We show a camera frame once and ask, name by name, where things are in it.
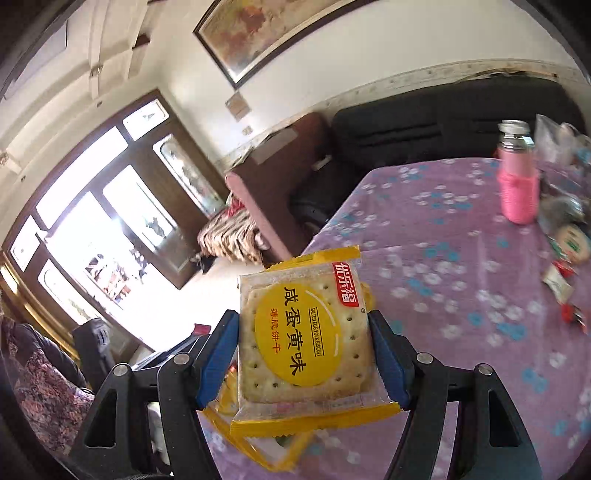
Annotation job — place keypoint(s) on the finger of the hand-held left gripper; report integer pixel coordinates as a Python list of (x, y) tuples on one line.
[(161, 353)]

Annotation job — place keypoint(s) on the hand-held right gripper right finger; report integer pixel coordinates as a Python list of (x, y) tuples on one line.
[(388, 360)]

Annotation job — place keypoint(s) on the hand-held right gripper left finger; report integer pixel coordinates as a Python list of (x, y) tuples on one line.
[(219, 355)]

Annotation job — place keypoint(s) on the yellow biscuit packet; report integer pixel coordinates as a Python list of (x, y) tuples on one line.
[(304, 332), (226, 401)]

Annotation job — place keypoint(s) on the dark floral clothing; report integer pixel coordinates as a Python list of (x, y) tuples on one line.
[(41, 383)]

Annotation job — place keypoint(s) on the black shoe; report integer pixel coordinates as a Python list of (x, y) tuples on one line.
[(203, 263)]

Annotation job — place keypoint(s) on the brown patterned blanket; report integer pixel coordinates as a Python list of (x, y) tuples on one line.
[(226, 240)]

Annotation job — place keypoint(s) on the purple floral tablecloth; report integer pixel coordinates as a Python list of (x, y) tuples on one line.
[(461, 258)]

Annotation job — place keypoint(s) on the maroon armchair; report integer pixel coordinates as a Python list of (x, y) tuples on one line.
[(277, 198)]

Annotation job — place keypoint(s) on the pink sleeved bottle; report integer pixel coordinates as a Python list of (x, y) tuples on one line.
[(517, 194)]

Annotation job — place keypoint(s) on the wooden glazed door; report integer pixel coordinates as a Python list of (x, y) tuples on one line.
[(184, 138)]

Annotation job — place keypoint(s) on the pile of assorted snack packets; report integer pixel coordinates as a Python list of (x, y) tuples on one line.
[(572, 240)]

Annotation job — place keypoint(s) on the black sofa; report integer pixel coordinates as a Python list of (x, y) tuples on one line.
[(415, 124)]

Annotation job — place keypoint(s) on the clear plastic bag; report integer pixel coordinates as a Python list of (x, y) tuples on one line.
[(558, 138)]

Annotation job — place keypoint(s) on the beige wall switch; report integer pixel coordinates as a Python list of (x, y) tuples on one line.
[(238, 107)]

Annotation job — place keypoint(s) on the framed wall painting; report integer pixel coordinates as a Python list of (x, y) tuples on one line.
[(258, 27)]

